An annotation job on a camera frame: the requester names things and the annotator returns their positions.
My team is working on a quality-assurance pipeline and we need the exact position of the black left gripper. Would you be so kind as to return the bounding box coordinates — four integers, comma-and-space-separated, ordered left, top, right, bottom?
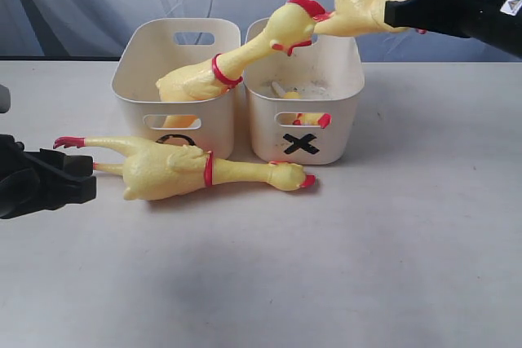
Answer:
1, 134, 97, 219

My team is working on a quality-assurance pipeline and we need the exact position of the cream bin with circle mark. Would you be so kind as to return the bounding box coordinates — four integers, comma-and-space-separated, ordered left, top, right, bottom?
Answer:
112, 18, 241, 158

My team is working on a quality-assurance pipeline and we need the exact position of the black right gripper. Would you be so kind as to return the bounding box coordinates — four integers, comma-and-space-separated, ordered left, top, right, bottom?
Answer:
384, 0, 521, 58

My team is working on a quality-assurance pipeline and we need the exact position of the whole rubber chicken front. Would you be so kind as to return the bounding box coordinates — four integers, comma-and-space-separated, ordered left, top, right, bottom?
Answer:
156, 0, 326, 103

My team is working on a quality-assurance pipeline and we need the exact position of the cream bin with cross mark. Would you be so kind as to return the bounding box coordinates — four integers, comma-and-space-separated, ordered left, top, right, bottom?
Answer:
244, 35, 365, 165

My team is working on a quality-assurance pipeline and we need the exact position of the whole rubber chicken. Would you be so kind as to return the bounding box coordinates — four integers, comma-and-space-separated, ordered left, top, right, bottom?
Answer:
156, 0, 326, 103
53, 136, 316, 200

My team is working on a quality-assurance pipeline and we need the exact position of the detached rubber chicken head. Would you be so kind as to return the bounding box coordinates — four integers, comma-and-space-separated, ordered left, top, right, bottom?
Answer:
271, 81, 332, 129

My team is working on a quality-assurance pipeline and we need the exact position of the whole rubber chicken near bins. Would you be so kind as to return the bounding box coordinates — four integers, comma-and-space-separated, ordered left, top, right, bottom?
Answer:
53, 136, 316, 200

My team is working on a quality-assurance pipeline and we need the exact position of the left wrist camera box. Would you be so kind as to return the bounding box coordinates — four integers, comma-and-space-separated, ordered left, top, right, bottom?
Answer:
0, 85, 11, 114

